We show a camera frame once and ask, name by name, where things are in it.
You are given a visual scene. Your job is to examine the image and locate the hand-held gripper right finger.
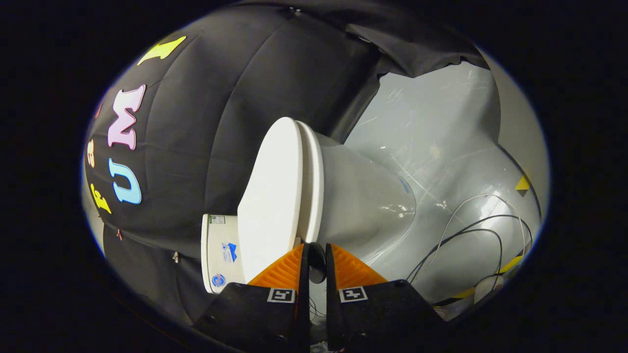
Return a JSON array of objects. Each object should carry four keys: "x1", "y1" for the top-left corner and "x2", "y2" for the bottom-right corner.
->
[{"x1": 325, "y1": 243, "x2": 445, "y2": 353}]

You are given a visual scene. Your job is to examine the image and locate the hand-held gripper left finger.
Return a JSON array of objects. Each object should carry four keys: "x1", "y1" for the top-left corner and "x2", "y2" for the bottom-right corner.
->
[{"x1": 193, "y1": 243, "x2": 311, "y2": 353}]

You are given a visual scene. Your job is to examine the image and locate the dark lid handle knob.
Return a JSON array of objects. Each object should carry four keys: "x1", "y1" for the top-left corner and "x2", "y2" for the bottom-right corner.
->
[{"x1": 308, "y1": 242, "x2": 327, "y2": 284}]

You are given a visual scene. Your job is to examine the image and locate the white toilet lid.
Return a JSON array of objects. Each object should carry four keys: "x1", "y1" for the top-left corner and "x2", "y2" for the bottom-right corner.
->
[{"x1": 237, "y1": 117, "x2": 304, "y2": 283}]

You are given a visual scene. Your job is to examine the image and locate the white ceramic toilet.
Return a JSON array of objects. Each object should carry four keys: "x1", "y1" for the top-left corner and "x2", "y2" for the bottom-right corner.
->
[{"x1": 201, "y1": 131, "x2": 417, "y2": 295}]

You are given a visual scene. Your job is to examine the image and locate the black backdrop cloth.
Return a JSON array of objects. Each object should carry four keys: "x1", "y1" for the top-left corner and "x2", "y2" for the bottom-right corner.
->
[{"x1": 83, "y1": 0, "x2": 491, "y2": 327}]

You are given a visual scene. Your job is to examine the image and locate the yellow black floor tape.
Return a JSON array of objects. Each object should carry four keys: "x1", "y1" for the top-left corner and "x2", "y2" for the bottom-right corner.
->
[{"x1": 451, "y1": 174, "x2": 531, "y2": 301}]

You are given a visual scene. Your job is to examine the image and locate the black cable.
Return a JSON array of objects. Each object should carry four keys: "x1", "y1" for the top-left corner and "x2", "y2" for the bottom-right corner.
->
[{"x1": 406, "y1": 214, "x2": 534, "y2": 307}]

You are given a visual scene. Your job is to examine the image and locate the white cable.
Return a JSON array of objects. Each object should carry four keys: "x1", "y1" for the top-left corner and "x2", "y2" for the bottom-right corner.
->
[{"x1": 434, "y1": 193, "x2": 534, "y2": 265}]

